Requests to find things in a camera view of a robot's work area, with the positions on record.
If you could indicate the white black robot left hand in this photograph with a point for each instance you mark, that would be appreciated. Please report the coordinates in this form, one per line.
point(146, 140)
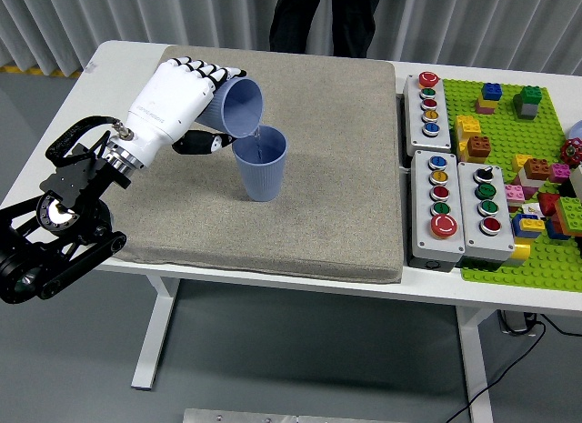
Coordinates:
point(168, 104)

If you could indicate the blue ribbed plastic cup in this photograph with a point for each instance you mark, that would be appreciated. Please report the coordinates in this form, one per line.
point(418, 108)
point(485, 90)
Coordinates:
point(241, 109)
point(261, 182)

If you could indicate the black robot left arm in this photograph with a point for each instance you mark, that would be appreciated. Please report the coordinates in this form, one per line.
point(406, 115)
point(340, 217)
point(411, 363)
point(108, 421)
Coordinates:
point(73, 182)

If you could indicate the small table sticker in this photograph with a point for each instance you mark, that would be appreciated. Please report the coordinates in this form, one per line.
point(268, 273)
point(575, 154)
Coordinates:
point(91, 68)

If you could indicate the white pleated curtain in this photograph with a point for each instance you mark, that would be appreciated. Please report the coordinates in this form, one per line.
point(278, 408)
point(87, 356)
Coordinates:
point(182, 13)

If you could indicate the grey-brown foam mat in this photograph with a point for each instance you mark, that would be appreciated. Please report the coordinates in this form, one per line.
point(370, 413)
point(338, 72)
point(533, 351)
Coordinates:
point(318, 123)

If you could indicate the person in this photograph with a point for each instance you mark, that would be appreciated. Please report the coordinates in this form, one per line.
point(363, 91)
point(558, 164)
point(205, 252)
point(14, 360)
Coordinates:
point(309, 18)

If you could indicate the white table leg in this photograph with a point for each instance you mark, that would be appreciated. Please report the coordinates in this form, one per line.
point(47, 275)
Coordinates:
point(475, 364)
point(152, 336)

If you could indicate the grey five-button control box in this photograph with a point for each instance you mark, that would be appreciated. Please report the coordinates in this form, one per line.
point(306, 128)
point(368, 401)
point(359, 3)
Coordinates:
point(414, 132)
point(420, 223)

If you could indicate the yellow white block stack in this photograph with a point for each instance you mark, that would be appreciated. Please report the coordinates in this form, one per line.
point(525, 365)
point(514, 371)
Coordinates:
point(466, 125)

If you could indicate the brown building block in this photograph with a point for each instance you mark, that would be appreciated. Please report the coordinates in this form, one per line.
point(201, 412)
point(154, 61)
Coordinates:
point(478, 146)

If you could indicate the blue yellow pink block stack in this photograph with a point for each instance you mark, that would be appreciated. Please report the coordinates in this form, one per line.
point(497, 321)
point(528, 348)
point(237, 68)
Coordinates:
point(491, 93)

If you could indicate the silver metal plate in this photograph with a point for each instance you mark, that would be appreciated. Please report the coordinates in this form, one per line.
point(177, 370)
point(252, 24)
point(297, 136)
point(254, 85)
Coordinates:
point(273, 416)

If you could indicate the green building baseplate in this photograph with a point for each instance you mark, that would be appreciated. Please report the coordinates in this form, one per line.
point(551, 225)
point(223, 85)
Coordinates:
point(500, 132)

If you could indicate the yellow building block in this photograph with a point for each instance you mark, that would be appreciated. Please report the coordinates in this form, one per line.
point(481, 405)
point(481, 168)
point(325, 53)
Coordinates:
point(519, 163)

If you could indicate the pink building block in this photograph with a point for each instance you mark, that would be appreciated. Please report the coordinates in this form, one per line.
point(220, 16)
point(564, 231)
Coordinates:
point(514, 192)
point(560, 173)

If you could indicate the green grey block stack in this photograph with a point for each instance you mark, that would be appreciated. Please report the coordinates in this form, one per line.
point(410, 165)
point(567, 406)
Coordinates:
point(528, 104)

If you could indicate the orange white block stack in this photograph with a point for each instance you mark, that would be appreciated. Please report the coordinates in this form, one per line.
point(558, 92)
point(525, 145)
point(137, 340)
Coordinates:
point(536, 168)

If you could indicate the small white printed tile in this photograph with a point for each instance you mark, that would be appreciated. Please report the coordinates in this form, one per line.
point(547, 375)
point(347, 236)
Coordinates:
point(531, 208)

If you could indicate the yellow round block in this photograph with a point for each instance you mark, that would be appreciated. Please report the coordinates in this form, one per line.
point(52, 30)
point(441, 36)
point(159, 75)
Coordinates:
point(520, 252)

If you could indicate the red building block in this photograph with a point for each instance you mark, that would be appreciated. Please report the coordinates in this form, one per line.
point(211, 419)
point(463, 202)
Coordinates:
point(548, 204)

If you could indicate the red valve wheel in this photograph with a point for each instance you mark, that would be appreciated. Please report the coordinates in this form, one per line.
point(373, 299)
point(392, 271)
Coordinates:
point(572, 152)

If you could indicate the grey power strip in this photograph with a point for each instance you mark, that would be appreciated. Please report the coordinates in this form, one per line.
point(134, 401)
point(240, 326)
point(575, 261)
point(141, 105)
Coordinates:
point(514, 323)

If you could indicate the pale blue round object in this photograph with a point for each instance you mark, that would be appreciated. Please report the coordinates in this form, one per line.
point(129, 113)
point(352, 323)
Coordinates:
point(576, 132)

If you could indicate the green orange block stack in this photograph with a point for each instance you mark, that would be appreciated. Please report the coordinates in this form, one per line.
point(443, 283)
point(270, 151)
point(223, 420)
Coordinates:
point(570, 211)

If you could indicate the white box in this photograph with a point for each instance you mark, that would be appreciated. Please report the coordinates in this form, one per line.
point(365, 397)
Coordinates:
point(577, 182)

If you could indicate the grey selector switch control box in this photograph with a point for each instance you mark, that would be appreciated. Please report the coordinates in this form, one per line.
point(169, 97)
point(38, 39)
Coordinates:
point(468, 223)

